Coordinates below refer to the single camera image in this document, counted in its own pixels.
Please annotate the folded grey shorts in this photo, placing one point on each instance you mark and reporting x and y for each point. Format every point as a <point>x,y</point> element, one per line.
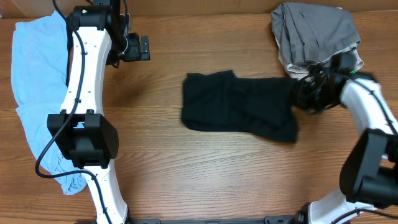
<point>310,33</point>

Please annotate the light blue t-shirt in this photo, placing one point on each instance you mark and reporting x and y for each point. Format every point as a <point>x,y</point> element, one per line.
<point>38,75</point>

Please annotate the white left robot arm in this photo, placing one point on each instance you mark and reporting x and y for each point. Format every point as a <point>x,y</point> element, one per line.
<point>100,37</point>

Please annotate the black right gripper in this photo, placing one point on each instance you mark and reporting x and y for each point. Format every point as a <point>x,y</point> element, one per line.
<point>300,92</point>

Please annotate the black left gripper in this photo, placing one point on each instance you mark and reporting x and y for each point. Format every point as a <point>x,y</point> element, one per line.
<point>135,53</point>

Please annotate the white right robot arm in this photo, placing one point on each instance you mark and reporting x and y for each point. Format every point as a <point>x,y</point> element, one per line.
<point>364,185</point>

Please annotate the black t-shirt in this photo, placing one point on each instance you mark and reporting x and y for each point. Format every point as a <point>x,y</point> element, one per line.
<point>222,102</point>

